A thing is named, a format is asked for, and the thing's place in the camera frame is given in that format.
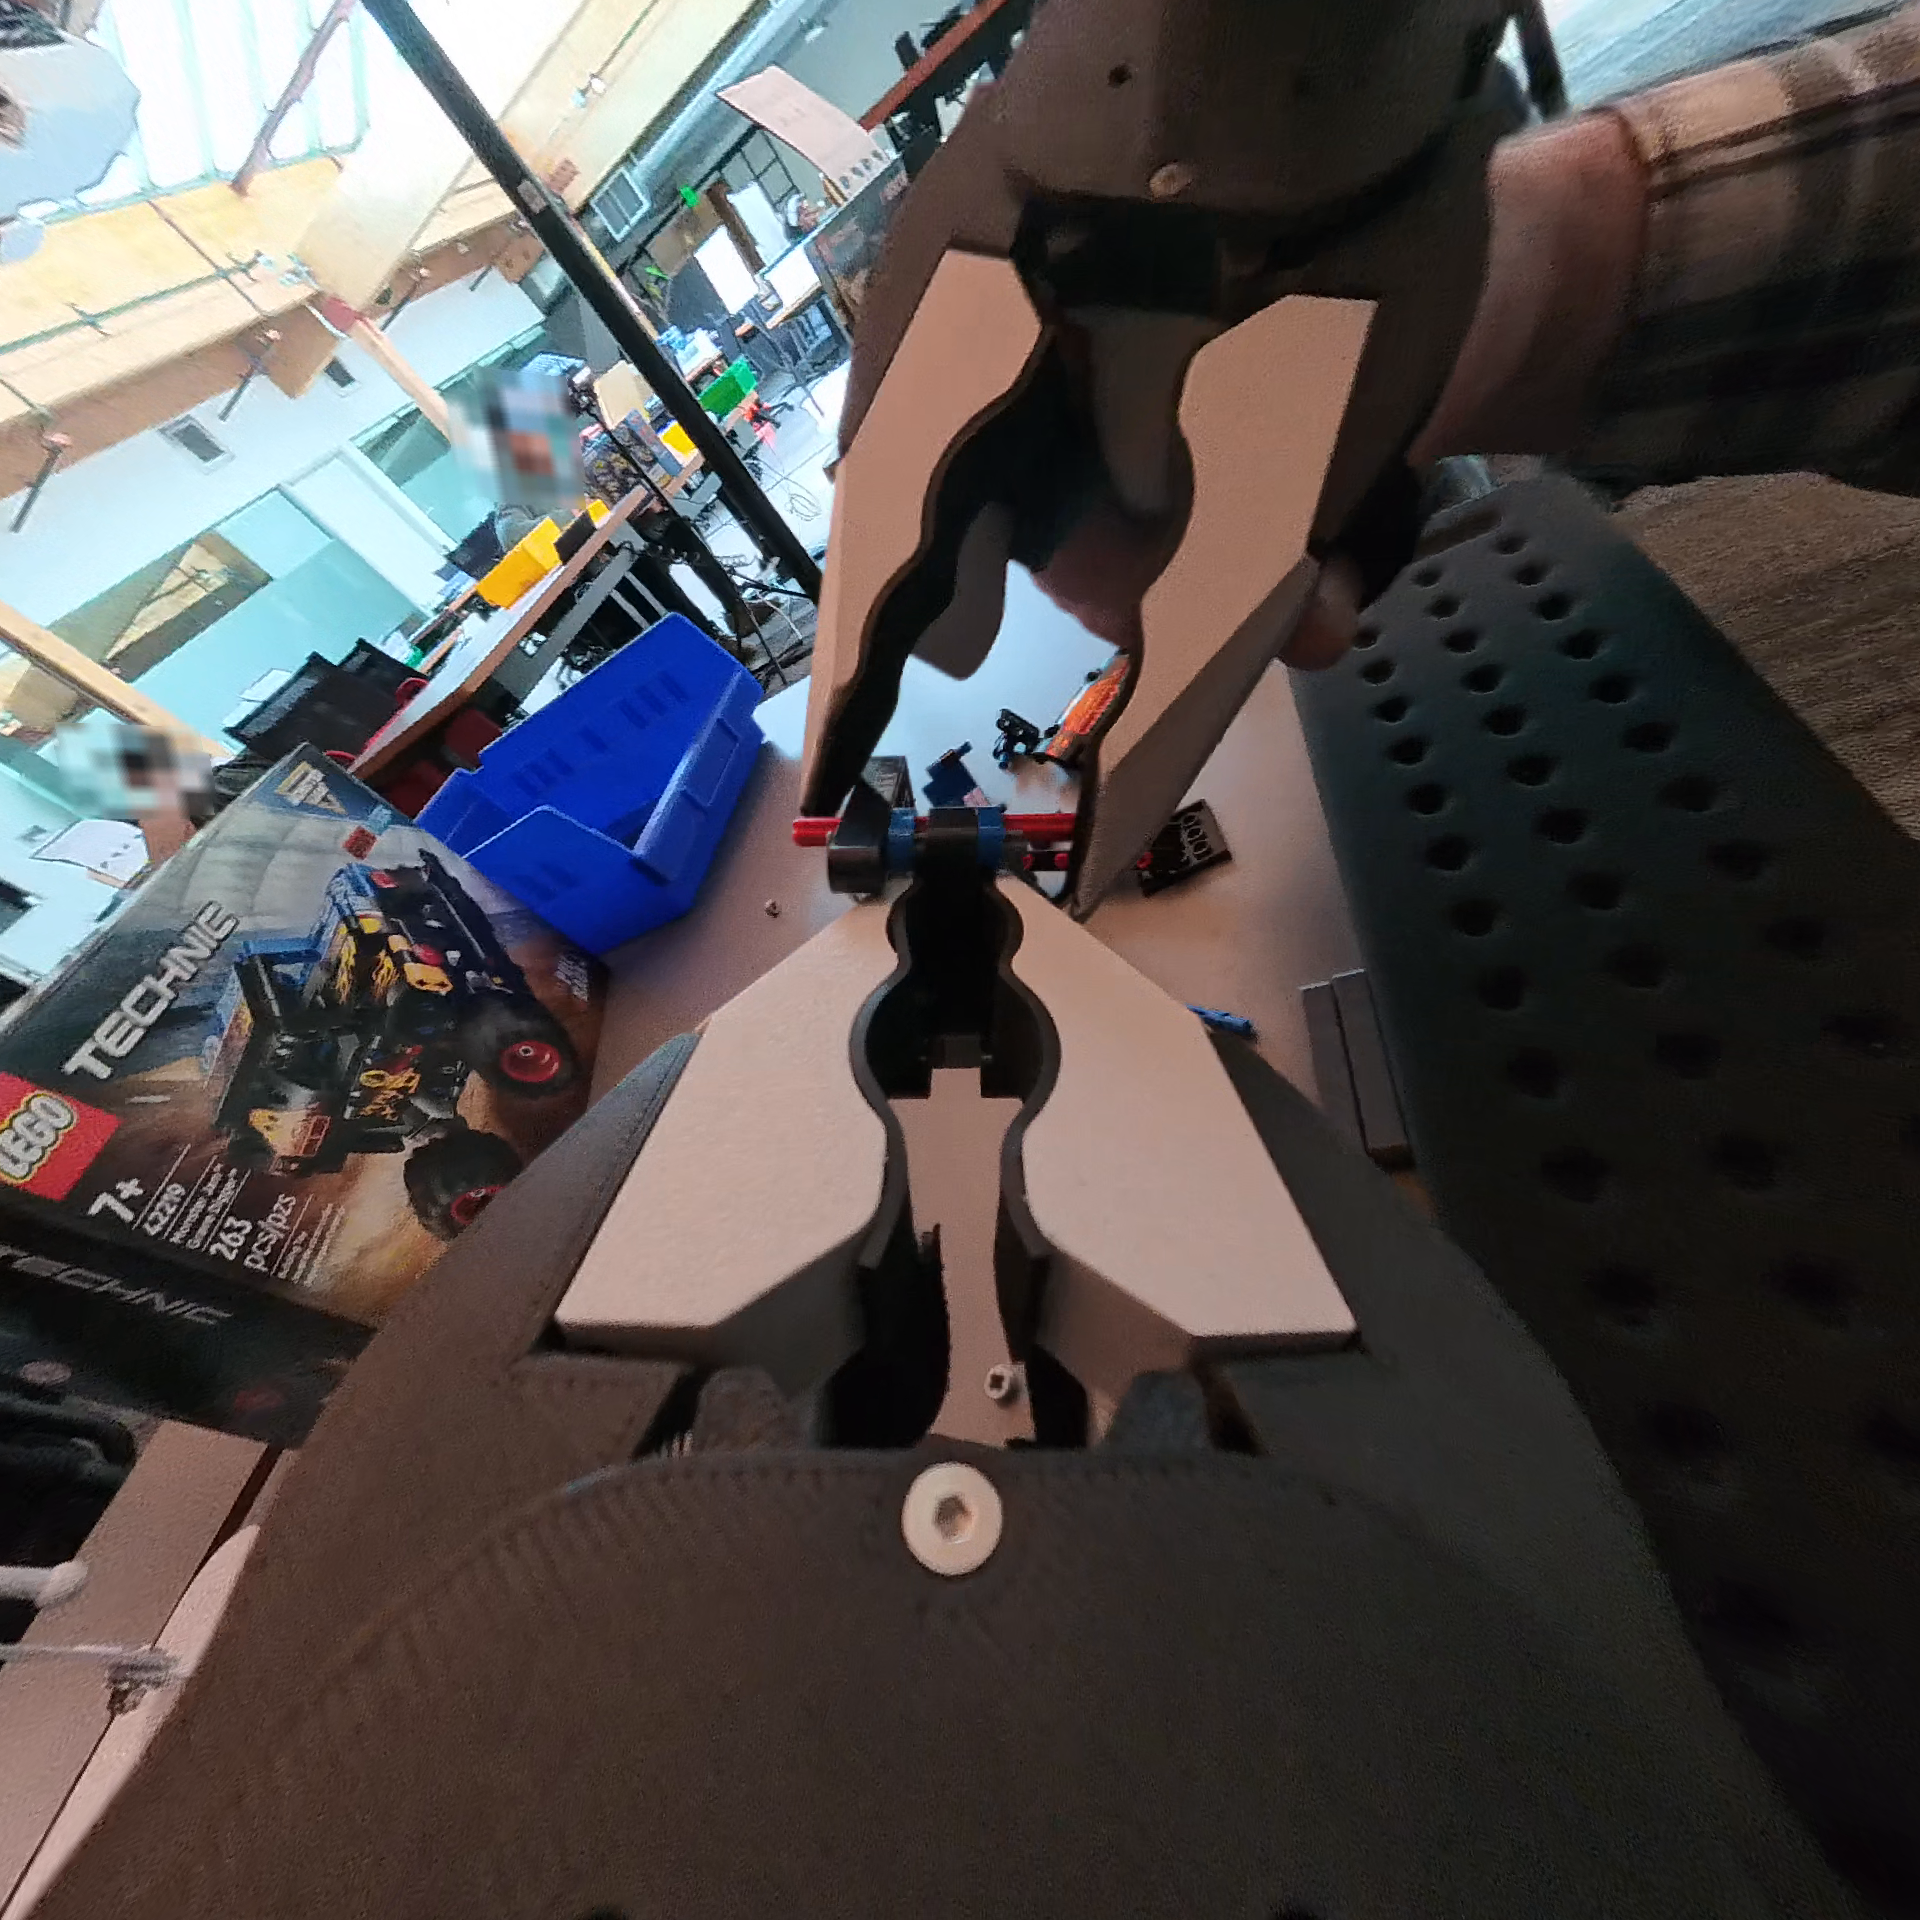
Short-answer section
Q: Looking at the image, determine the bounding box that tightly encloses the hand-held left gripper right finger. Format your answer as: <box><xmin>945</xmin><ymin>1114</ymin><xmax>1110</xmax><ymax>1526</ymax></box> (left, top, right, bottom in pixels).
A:
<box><xmin>997</xmin><ymin>888</ymin><xmax>1363</xmax><ymax>1430</ymax></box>

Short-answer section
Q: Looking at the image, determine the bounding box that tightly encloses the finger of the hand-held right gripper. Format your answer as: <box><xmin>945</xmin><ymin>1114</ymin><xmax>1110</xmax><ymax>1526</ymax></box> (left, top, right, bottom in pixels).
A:
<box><xmin>795</xmin><ymin>247</ymin><xmax>1052</xmax><ymax>822</ymax></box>
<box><xmin>1069</xmin><ymin>296</ymin><xmax>1382</xmax><ymax>919</ymax></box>

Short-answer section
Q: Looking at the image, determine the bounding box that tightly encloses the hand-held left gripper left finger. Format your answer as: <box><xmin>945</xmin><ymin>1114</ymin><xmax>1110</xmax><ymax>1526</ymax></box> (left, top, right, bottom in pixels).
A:
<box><xmin>556</xmin><ymin>904</ymin><xmax>951</xmax><ymax>1446</ymax></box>

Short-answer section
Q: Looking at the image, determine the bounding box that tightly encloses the black connector with red axle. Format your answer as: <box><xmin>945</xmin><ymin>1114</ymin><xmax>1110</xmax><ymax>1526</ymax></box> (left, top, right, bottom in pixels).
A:
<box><xmin>791</xmin><ymin>799</ymin><xmax>1085</xmax><ymax>1108</ymax></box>

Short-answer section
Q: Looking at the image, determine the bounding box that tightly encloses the person's right hand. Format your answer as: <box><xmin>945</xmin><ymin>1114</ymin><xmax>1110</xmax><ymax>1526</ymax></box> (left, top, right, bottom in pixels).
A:
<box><xmin>1036</xmin><ymin>113</ymin><xmax>1656</xmax><ymax>673</ymax></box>

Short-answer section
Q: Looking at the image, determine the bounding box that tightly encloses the long grey toy beam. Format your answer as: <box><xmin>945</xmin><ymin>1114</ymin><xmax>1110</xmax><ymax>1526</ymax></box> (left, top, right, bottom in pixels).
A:
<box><xmin>1332</xmin><ymin>970</ymin><xmax>1417</xmax><ymax>1170</ymax></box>
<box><xmin>1299</xmin><ymin>982</ymin><xmax>1355</xmax><ymax>1160</ymax></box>

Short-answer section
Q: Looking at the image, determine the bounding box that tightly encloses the black toy set box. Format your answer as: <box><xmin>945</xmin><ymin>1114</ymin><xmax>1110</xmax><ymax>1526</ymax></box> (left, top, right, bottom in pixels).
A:
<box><xmin>807</xmin><ymin>154</ymin><xmax>912</xmax><ymax>298</ymax></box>

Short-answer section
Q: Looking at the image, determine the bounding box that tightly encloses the white easel board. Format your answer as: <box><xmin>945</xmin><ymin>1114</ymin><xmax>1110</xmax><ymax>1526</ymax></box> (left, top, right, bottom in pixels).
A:
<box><xmin>716</xmin><ymin>64</ymin><xmax>896</xmax><ymax>193</ymax></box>

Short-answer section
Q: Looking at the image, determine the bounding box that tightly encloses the black orange flame panel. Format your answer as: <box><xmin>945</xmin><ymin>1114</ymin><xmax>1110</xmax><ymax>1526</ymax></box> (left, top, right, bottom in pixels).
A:
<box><xmin>1048</xmin><ymin>649</ymin><xmax>1131</xmax><ymax>770</ymax></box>

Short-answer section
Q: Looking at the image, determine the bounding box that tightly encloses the black pole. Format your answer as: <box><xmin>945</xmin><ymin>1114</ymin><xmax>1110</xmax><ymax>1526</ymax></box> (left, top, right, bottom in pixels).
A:
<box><xmin>360</xmin><ymin>0</ymin><xmax>826</xmax><ymax>605</ymax></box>

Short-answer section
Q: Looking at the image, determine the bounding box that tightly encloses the blue plastic bin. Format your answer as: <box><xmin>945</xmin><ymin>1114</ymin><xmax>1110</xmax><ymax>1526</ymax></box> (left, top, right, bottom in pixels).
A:
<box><xmin>416</xmin><ymin>610</ymin><xmax>770</xmax><ymax>962</ymax></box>

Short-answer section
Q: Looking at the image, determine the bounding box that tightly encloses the toy truck set box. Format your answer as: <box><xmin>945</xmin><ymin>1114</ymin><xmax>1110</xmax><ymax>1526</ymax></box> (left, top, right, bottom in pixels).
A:
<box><xmin>0</xmin><ymin>743</ymin><xmax>613</xmax><ymax>1452</ymax></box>

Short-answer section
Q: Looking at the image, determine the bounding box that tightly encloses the black perforated surface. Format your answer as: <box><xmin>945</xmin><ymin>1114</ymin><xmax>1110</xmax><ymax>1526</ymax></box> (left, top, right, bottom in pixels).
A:
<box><xmin>1287</xmin><ymin>476</ymin><xmax>1920</xmax><ymax>1833</ymax></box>

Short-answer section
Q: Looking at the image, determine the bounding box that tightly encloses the long wooden table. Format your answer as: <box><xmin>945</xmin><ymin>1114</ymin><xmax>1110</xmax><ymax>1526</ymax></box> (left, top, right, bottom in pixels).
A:
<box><xmin>346</xmin><ymin>451</ymin><xmax>710</xmax><ymax>785</ymax></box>

